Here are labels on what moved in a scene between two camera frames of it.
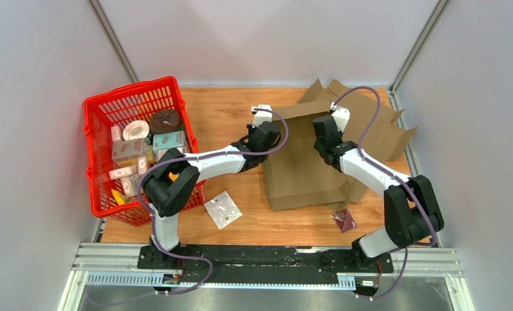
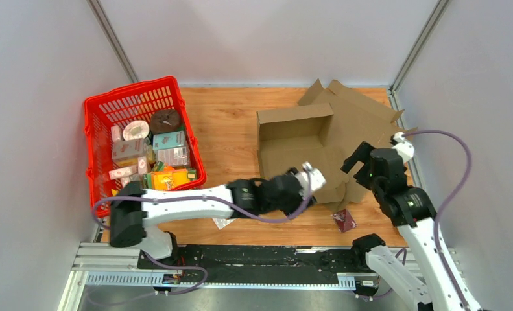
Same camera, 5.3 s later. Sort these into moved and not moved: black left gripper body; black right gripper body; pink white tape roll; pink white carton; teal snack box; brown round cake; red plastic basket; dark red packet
Moved: black right gripper body; black left gripper body
Not moved: dark red packet; pink white tape roll; pink white carton; brown round cake; teal snack box; red plastic basket
